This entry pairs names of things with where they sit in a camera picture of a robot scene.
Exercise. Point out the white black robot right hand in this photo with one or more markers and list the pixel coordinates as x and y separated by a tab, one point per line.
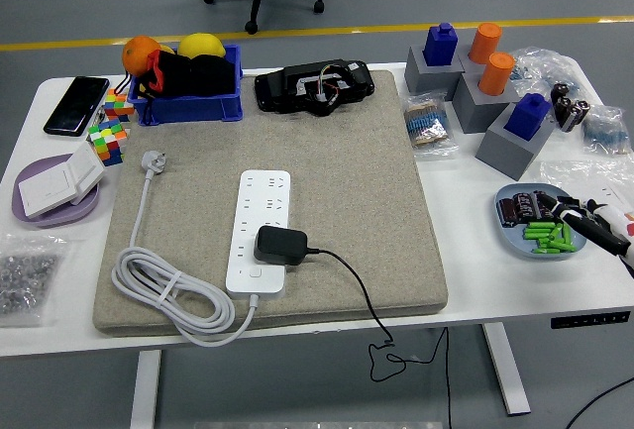
609	221

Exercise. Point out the white power strip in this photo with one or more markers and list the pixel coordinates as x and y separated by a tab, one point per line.
262	191

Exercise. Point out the green battery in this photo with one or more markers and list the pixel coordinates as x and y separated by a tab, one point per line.
550	246
567	235
547	251
564	246
537	231
547	242
537	237
557	233
542	226

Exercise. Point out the brown black capacitor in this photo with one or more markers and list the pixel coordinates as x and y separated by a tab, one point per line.
541	211
525	207
508	212

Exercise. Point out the clear plastic bag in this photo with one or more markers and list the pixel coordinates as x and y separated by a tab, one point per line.
560	171

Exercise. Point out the clear bag of blue resistors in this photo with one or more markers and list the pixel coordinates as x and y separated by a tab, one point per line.
606	132
545	65

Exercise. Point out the blue-grey plate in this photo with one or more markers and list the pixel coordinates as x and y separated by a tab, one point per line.
515	246

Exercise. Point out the black table control panel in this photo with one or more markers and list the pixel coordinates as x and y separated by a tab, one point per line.
589	321

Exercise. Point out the grey block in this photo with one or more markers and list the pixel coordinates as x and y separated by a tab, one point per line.
421	77
468	68
504	156
475	112

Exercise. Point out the blue peg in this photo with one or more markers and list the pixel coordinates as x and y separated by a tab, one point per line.
441	47
527	119

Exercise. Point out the orange cylinder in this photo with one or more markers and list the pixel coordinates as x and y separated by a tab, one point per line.
497	75
485	42

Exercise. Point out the white table leg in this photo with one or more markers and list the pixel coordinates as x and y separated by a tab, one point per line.
505	374
146	389

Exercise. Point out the bag of striped resistors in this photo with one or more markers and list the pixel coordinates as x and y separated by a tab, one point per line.
428	124

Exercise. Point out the beige fabric mat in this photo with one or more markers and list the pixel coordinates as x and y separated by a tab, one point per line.
347	151

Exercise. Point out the blue plastic bin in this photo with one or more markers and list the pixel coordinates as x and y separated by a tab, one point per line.
198	109

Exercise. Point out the yellow lemon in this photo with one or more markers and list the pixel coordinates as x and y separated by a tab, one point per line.
200	45

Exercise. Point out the small yellow fruit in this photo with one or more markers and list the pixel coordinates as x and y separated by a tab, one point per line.
168	48

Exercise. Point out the orange fruit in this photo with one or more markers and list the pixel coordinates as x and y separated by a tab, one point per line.
138	52

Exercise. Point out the small colourful puzzle cube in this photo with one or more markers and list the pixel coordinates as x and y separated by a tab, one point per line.
119	104

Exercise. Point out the large colourful puzzle cube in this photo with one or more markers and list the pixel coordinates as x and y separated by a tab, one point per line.
109	141

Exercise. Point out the purple plate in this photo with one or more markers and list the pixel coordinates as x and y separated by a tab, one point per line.
74	213

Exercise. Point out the black smartphone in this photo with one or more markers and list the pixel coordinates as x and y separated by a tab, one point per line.
76	104

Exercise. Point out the white wall socket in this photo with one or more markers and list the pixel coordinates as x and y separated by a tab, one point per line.
609	191

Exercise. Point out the white wall switch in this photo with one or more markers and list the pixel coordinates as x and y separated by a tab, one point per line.
47	191
86	169

